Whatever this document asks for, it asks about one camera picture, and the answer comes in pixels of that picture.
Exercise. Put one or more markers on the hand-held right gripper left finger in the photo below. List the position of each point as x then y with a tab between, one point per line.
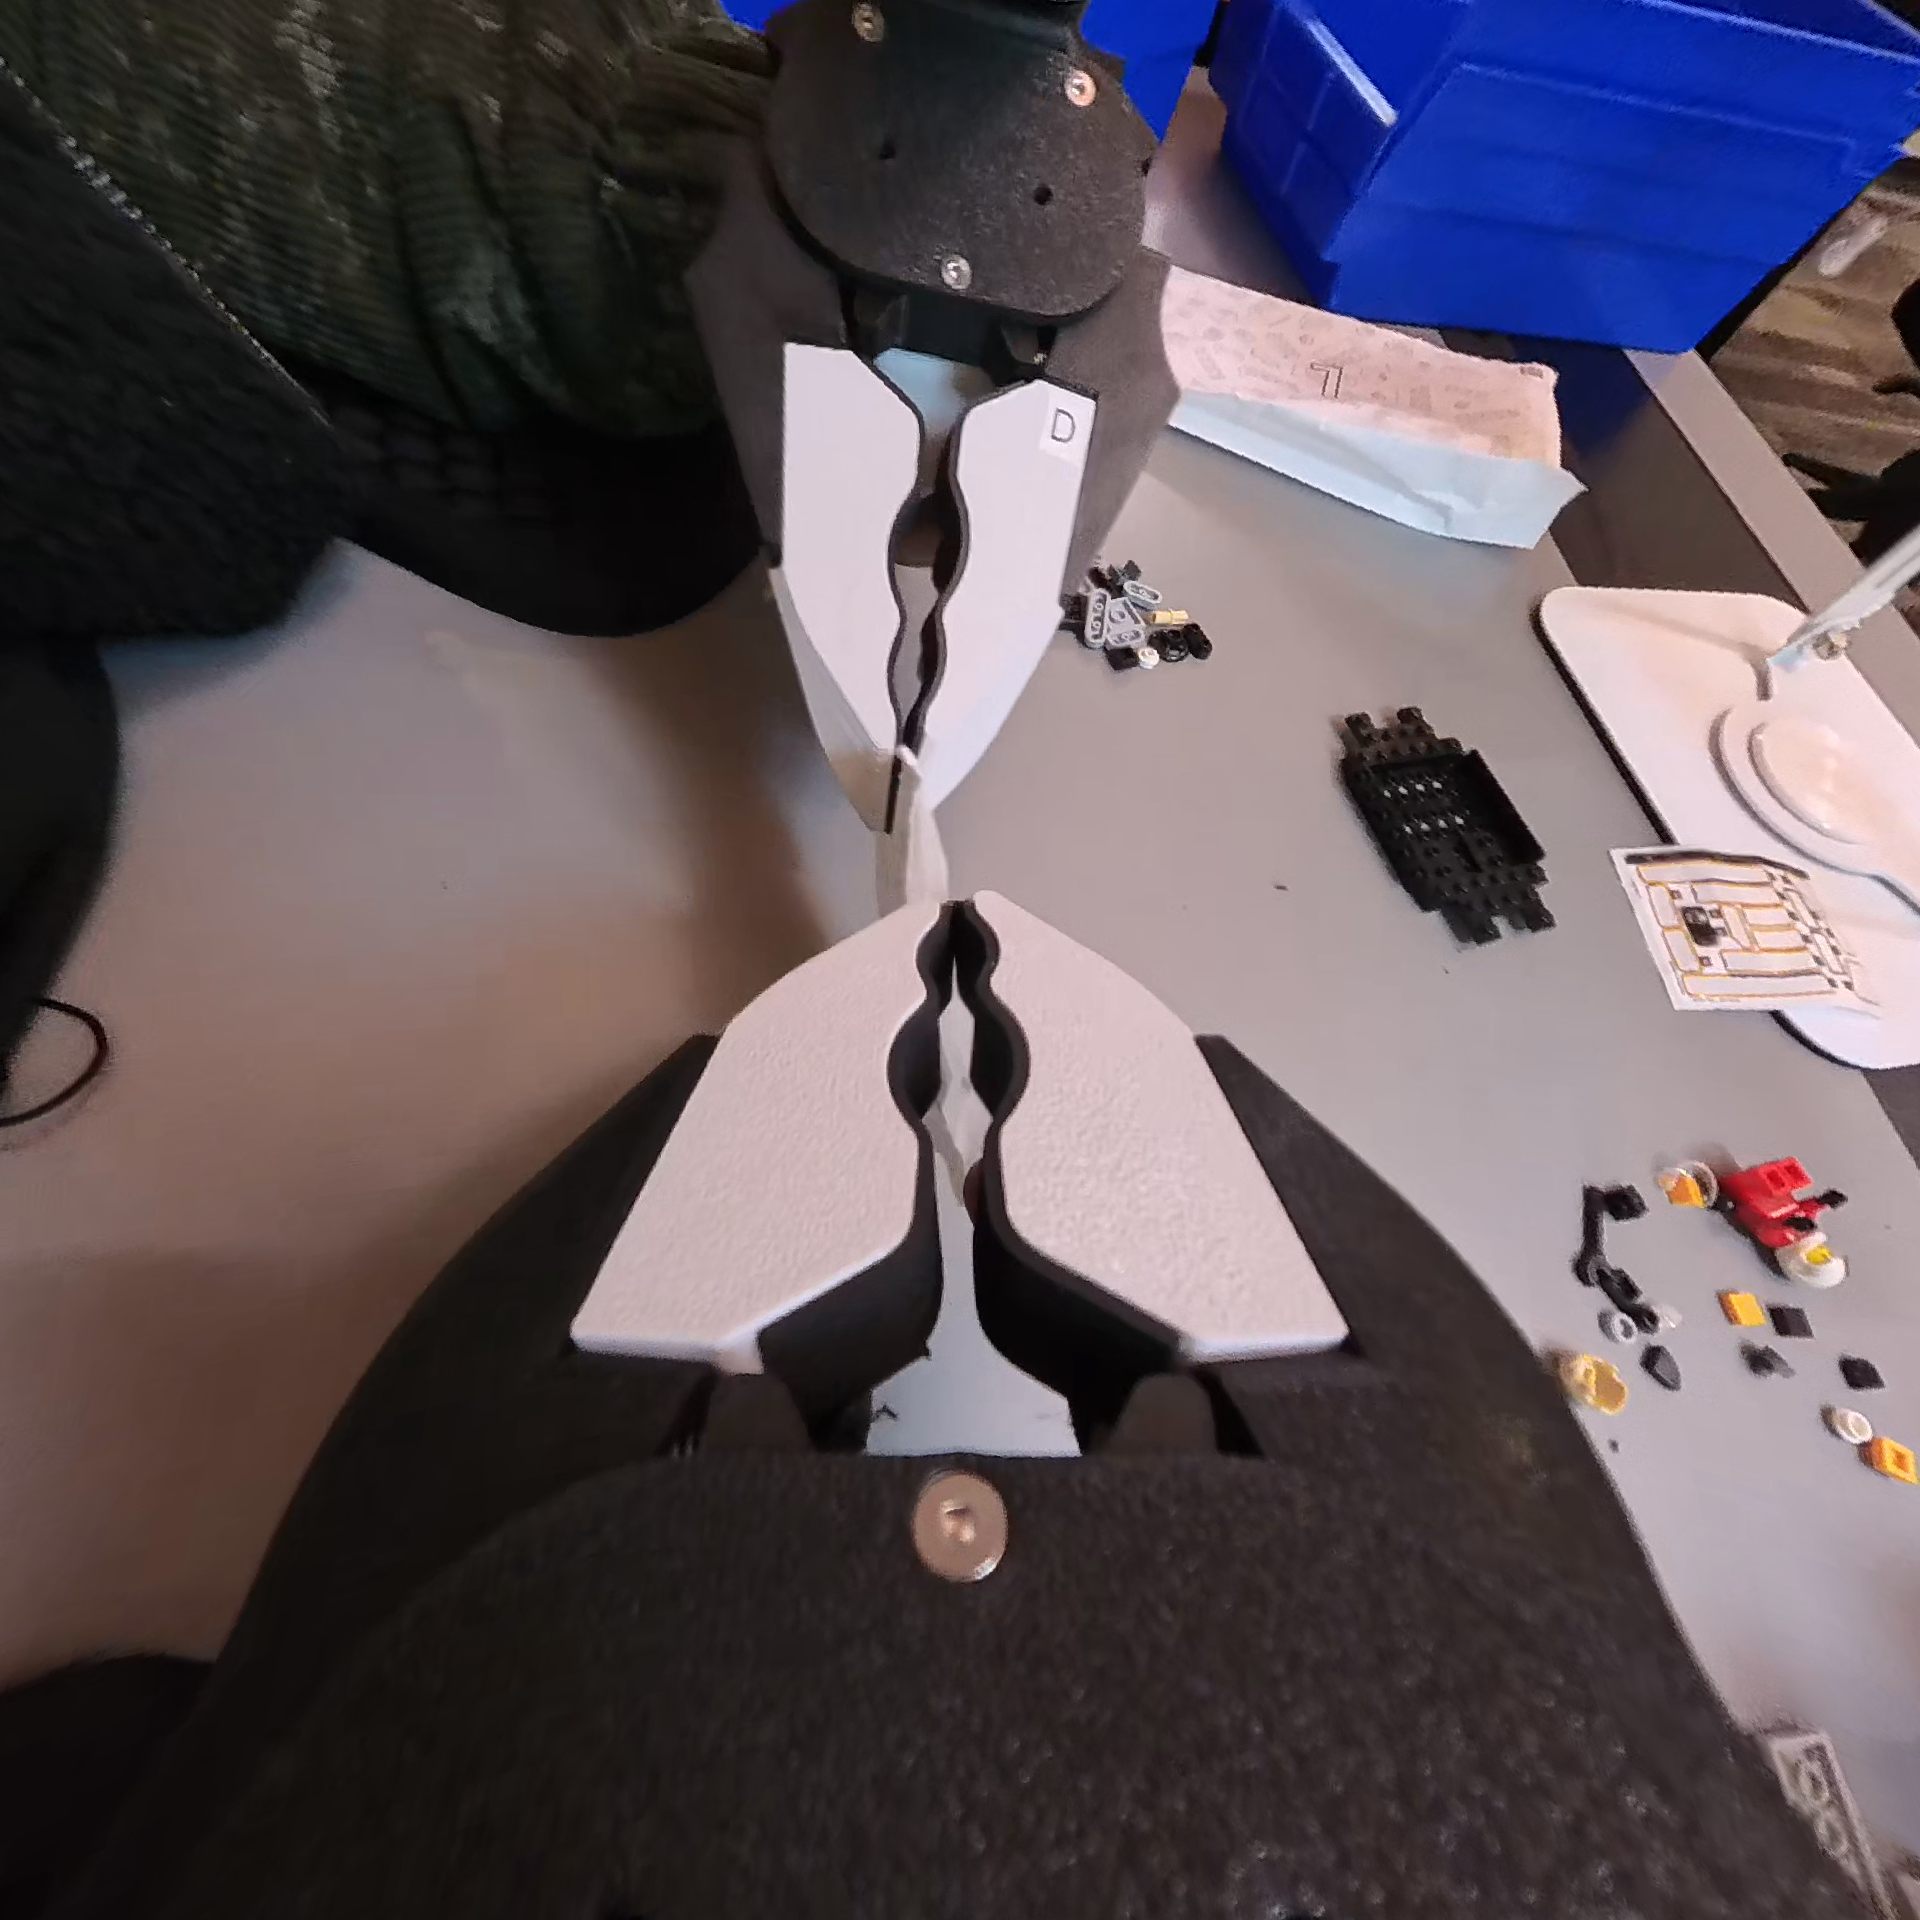
750	1170

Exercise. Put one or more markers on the tan toy hair piece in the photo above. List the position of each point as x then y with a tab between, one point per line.
1593	1384

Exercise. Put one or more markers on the printed white paper bag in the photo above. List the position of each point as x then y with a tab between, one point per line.
1823	1800

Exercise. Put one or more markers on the blue plastic bin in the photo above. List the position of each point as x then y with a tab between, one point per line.
1171	38
1531	166

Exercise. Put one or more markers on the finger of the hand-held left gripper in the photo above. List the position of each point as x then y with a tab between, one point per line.
839	494
1021	539

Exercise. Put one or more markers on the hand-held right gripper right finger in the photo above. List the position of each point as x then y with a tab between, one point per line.
1155	1170

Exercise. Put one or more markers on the person's left forearm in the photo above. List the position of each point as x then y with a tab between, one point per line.
451	180

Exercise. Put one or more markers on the opened printed paper bag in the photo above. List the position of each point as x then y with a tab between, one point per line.
1350	406

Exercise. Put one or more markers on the black toy chassis plate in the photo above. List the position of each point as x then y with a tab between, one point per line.
1441	826

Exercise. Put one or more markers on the cluster of grey tan bricks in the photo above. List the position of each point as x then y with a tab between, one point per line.
1118	616

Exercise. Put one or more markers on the small white paper bag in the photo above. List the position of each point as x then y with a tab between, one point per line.
913	855

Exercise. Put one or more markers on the cluster of black yellow bricks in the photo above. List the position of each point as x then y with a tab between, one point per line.
1740	1308

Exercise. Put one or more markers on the white book stand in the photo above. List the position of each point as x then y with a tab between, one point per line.
1680	690

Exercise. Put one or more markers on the red toy minifigure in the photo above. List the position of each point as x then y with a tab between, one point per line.
1769	1201

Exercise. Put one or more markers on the grey desk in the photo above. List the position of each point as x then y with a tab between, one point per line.
451	902

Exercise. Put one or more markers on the yellow black sticker sheet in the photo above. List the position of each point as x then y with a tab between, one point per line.
1740	931

